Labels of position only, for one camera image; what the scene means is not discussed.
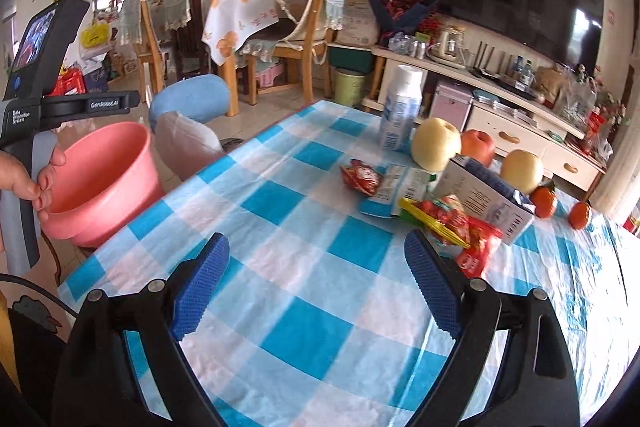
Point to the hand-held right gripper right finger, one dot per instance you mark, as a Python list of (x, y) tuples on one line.
[(432, 284)]

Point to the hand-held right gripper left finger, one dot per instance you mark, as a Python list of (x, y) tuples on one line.
[(200, 287)]

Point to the red swirl-logo snack packet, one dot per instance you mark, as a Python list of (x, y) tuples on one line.
[(480, 247)]

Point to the yellow green red snack packet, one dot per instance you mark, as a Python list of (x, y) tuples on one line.
[(440, 217)]

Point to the white blue milk carton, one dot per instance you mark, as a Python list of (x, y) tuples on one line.
[(485, 202)]

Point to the pink plastic basin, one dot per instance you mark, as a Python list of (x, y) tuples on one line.
[(105, 177)]

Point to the green white snack packet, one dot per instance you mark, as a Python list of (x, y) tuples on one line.
[(400, 187)]

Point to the small red snack packet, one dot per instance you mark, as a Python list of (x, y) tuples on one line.
[(362, 177)]

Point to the green trash bin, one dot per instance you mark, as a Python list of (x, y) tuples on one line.
[(350, 88)]

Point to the person's left hand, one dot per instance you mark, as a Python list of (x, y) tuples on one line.
[(47, 177)]

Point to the red gift boxes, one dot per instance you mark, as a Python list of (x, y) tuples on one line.
[(67, 83)]

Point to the yellow plastic bag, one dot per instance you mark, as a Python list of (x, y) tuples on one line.
[(95, 34)]

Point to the blue checked tablecloth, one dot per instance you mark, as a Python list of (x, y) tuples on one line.
[(310, 287)]

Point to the orange with green leaf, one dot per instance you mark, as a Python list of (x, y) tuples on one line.
[(544, 203)]

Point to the yellow pear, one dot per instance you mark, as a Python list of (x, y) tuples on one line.
[(522, 169), (435, 144)]

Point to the pale grey cushion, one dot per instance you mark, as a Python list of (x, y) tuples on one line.
[(187, 147)]

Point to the light wooden chair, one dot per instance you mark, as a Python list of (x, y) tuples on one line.
[(152, 42)]

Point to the red apple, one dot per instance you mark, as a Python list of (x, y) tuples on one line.
[(479, 148)]

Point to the blue cushion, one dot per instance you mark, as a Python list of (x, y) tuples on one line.
[(190, 99)]

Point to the small orange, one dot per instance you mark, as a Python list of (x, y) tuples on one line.
[(580, 216)]

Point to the wooden chair white printed cushion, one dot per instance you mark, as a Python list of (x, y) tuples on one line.
[(35, 314)]

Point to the cream television cabinet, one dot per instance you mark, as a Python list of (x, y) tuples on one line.
[(515, 137)]

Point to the pink metal case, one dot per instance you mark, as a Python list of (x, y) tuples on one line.
[(450, 107)]

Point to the white plastic bottle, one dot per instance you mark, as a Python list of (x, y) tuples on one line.
[(400, 107)]

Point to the dark wooden chair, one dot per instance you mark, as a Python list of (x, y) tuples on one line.
[(192, 32)]

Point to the red soft drink pack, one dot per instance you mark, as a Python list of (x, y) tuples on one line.
[(596, 129)]

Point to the white orange-print tablecloth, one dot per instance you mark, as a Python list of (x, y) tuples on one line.
[(235, 17)]

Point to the black wifi router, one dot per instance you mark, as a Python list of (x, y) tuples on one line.
[(485, 64)]

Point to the small water bottle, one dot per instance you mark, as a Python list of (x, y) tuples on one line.
[(528, 72), (517, 68)]

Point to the green storage box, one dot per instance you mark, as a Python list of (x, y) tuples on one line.
[(352, 59)]

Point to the clear printed plastic bag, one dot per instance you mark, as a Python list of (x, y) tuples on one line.
[(577, 94)]

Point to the cluster of glass jars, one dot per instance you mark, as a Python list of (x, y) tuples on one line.
[(410, 46)]

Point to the white electric kettle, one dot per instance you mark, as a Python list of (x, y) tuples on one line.
[(448, 44)]

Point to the wooden chair beige cover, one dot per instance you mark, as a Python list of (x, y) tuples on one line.
[(307, 42)]

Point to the white cardboard box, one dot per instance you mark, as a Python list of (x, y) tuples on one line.
[(357, 22)]

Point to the dark blue wrapped bouquet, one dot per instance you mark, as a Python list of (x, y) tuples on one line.
[(400, 2)]

